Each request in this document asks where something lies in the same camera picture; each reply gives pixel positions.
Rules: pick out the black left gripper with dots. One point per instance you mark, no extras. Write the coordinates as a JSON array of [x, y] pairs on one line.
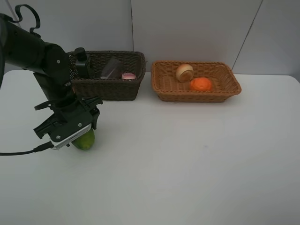
[[68, 117]]

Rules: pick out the green mango fruit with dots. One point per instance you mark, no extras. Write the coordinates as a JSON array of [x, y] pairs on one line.
[[86, 141]]

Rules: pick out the dark green pump bottle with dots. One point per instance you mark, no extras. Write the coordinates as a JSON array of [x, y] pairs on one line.
[[83, 64]]

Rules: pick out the translucent purple plastic cup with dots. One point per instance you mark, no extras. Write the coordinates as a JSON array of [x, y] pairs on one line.
[[113, 69]]

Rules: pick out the pink bottle with white cap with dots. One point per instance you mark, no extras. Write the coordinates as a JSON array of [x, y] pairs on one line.
[[128, 76]]

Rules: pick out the red yellow peach fruit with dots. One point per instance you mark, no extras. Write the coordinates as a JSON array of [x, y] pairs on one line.
[[184, 73]]

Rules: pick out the orange tangerine fruit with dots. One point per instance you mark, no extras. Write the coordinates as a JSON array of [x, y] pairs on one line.
[[201, 84]]

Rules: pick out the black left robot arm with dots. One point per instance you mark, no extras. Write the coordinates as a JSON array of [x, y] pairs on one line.
[[50, 66]]

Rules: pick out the dark brown wicker basket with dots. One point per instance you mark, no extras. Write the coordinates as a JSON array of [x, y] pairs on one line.
[[109, 89]]

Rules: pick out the light orange wicker basket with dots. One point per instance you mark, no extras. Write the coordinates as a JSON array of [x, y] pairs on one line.
[[169, 89]]

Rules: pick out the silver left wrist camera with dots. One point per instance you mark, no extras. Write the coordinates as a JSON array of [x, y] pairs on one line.
[[69, 139]]

